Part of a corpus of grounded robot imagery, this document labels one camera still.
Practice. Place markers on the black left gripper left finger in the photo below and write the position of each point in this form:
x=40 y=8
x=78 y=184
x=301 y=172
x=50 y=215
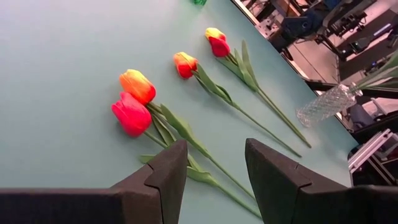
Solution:
x=93 y=207

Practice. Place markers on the clear cut glass vase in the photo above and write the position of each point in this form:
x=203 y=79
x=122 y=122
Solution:
x=326 y=104

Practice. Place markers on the yellow artificial tulip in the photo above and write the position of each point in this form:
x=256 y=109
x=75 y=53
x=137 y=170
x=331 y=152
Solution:
x=214 y=32

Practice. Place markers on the green glass vase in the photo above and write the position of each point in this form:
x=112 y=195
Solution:
x=199 y=2

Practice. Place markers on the silver metal bracket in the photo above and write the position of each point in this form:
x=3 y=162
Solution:
x=370 y=149

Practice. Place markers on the red artificial tulip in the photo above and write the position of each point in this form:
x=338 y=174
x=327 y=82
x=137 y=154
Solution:
x=219 y=46
x=132 y=115

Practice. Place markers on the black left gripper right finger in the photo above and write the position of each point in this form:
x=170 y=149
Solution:
x=295 y=202

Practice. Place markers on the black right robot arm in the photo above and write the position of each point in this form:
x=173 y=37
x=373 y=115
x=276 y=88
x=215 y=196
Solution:
x=295 y=28

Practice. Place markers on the orange artificial tulip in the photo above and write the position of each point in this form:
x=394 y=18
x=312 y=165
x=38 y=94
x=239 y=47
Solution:
x=185 y=64
x=137 y=85

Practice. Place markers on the teal green table mat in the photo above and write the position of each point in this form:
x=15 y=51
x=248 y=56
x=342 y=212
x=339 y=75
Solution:
x=62 y=62

